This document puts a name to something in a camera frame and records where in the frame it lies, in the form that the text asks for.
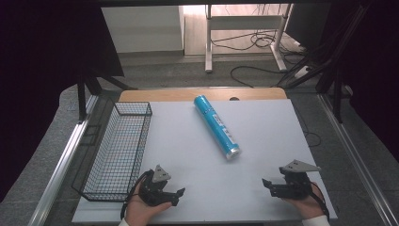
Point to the white table board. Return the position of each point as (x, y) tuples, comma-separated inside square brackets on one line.
[(219, 182)]

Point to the white metal desk frame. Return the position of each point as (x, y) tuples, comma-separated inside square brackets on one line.
[(241, 22)]

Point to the person's right hand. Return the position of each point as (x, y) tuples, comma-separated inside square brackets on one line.
[(309, 205)]

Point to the dark curtain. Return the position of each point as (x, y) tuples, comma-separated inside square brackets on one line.
[(37, 78), (373, 69)]

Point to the black metal stand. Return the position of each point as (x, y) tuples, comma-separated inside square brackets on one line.
[(82, 94), (337, 94)]

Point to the aluminium rail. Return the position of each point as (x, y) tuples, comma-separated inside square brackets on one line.
[(61, 166), (357, 160)]

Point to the person's left hand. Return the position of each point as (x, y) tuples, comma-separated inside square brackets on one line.
[(141, 212)]

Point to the white cabinet panel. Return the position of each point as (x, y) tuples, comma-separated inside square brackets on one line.
[(142, 28)]

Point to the white power strip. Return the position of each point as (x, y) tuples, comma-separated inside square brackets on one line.
[(302, 72)]

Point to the blue cling film roll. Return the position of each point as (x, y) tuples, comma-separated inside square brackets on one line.
[(216, 127)]

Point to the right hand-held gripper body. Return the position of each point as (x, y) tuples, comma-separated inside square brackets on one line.
[(295, 182)]

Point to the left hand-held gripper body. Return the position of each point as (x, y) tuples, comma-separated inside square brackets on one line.
[(154, 188)]

